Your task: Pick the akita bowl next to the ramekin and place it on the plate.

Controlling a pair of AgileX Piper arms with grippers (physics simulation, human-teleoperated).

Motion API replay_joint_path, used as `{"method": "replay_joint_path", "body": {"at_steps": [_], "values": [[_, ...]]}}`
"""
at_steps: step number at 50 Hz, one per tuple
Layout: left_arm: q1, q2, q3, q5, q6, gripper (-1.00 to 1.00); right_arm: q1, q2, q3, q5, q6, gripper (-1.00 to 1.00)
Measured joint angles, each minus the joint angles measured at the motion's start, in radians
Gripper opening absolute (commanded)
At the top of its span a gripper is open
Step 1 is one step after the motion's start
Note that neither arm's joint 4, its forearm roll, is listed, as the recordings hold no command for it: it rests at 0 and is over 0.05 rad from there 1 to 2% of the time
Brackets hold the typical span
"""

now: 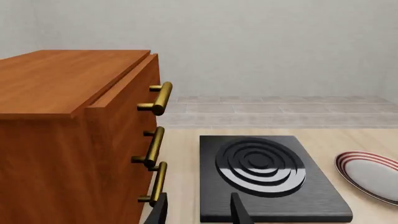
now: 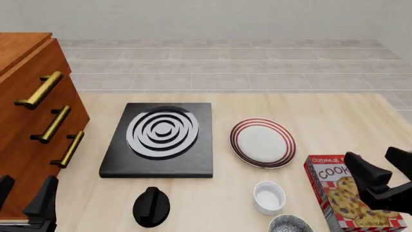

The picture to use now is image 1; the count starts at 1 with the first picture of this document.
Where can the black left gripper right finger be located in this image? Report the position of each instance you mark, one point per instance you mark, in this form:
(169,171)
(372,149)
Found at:
(240,211)

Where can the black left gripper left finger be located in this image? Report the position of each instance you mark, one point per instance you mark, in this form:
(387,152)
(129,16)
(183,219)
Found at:
(158,211)

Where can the flat black stove plate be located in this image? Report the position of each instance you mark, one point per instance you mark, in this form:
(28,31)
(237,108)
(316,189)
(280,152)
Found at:
(264,172)

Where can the white plate with red rings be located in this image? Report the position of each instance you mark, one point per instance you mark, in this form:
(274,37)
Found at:
(370,175)

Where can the wooden cabinet drawer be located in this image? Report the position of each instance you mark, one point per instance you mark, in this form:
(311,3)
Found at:
(130,93)

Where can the wooden cabinet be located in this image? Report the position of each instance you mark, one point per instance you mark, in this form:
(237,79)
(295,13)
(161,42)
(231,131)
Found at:
(56,140)

